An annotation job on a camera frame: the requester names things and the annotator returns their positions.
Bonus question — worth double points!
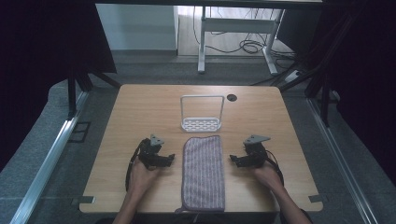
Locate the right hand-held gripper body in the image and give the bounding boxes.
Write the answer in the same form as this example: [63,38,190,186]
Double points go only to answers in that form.
[243,133,272,169]

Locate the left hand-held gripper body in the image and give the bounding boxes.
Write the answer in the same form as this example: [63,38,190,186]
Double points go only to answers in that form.
[137,133,165,170]

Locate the person's left hand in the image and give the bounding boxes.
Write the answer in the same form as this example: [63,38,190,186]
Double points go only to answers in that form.
[128,159,161,194]

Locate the person's right hand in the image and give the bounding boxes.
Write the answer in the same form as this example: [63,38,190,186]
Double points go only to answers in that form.
[252,161,284,193]

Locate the striped purple grey cloth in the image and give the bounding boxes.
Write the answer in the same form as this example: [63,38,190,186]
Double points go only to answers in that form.
[175,134,226,215]

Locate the white power strip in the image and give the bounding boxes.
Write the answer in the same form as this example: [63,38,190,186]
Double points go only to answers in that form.
[284,69,304,84]

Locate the black metal stand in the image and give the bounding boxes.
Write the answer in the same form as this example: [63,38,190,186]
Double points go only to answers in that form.
[278,66,332,128]
[66,68,122,119]

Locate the black curtain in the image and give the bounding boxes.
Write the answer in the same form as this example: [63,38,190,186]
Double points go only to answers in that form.
[0,0,118,173]
[276,0,396,188]

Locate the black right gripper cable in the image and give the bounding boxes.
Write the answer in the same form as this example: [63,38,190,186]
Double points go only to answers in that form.
[263,148,285,188]

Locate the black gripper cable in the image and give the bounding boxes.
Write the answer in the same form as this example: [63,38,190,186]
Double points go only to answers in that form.
[124,137,148,192]
[263,148,285,188]

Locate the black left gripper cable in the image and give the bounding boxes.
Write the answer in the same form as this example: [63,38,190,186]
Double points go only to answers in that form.
[124,137,148,192]

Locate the white wire rack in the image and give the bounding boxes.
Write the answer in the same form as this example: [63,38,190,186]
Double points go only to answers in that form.
[179,94,226,133]

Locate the aluminium floor rail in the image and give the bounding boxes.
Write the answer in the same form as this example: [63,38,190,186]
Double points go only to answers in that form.
[8,91,91,224]
[306,96,379,224]

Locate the black floor cables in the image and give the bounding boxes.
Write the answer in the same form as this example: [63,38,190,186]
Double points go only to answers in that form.
[191,6,300,87]

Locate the white desk frame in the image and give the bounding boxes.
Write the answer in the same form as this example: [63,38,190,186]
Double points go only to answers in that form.
[197,5,286,77]

